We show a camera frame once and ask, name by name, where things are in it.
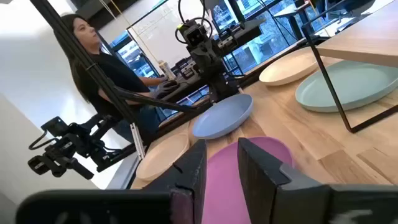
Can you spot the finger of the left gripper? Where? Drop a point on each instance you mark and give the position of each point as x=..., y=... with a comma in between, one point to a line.
x=186, y=70
x=230, y=42

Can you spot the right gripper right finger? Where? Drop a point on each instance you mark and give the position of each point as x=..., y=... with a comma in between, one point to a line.
x=264, y=186

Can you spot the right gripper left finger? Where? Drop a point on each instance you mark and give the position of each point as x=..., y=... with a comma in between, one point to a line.
x=189, y=174

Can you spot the purple round plate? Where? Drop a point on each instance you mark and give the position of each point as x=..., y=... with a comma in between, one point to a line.
x=224, y=186

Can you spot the blue round plate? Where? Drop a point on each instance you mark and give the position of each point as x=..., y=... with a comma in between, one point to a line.
x=222, y=116

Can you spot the cream round plate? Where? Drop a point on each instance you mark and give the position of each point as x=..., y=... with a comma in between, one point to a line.
x=161, y=158
x=289, y=70

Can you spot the pale teal round plate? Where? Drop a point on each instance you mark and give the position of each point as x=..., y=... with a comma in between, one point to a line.
x=351, y=87

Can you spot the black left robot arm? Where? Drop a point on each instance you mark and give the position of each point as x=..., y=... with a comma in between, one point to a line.
x=224, y=88

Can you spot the grey desk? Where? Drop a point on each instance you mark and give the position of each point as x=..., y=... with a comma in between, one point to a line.
x=189, y=85

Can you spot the white plastic bottle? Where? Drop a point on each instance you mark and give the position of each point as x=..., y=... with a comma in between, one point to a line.
x=166, y=70

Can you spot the whiteboard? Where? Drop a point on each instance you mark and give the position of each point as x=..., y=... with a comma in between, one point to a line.
x=161, y=31

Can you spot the person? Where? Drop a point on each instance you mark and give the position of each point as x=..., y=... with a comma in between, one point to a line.
x=118, y=74

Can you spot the black dish rack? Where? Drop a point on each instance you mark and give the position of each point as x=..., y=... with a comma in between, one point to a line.
x=367, y=40

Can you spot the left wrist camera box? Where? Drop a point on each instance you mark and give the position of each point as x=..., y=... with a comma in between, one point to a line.
x=196, y=35

